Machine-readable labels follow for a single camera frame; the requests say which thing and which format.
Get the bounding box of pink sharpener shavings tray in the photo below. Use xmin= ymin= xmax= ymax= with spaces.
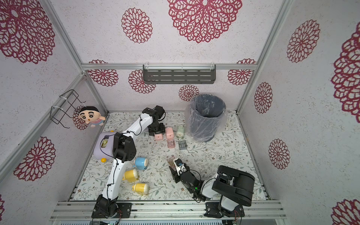
xmin=167 ymin=139 xmax=176 ymax=149

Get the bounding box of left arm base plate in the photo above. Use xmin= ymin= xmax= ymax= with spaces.
xmin=91 ymin=202 xmax=132 ymax=218

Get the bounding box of Shin-chan plush doll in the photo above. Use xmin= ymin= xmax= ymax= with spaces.
xmin=78 ymin=106 xmax=106 ymax=128

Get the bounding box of black wire wall basket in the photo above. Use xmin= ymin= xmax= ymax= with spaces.
xmin=49 ymin=89 xmax=86 ymax=129

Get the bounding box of grey trash bin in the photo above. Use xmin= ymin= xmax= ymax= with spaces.
xmin=188 ymin=94 xmax=227 ymax=143

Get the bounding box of clear plastic bin liner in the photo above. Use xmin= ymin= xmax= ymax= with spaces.
xmin=184 ymin=94 xmax=228 ymax=143

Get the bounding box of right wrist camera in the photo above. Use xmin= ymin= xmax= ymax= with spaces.
xmin=173 ymin=158 xmax=187 ymax=175

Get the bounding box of purple tissue box holder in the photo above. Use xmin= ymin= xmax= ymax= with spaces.
xmin=93 ymin=132 xmax=115 ymax=160

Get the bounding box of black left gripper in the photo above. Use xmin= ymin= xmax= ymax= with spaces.
xmin=148 ymin=121 xmax=167 ymax=137

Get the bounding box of yellow pencil sharpener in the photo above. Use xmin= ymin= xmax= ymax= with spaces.
xmin=122 ymin=169 xmax=139 ymax=183
xmin=132 ymin=183 xmax=150 ymax=195

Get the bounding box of blue pencil sharpener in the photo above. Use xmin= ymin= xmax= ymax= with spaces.
xmin=134 ymin=157 xmax=149 ymax=170

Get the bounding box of pink pencil sharpener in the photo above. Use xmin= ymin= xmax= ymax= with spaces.
xmin=154 ymin=133 xmax=163 ymax=141
xmin=165 ymin=127 xmax=174 ymax=140

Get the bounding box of clear sharpener shavings tray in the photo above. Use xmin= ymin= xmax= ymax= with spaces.
xmin=178 ymin=140 xmax=188 ymax=150

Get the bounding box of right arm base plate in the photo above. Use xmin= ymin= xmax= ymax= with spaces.
xmin=204 ymin=202 xmax=245 ymax=219

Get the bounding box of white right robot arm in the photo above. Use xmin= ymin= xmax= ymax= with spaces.
xmin=169 ymin=164 xmax=255 ymax=212

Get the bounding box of grey wall shelf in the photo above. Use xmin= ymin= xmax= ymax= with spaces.
xmin=142 ymin=64 xmax=216 ymax=84

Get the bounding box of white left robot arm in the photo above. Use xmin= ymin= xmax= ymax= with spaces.
xmin=91 ymin=106 xmax=166 ymax=218

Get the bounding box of green pencil sharpener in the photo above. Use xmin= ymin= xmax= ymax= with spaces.
xmin=176 ymin=125 xmax=185 ymax=139

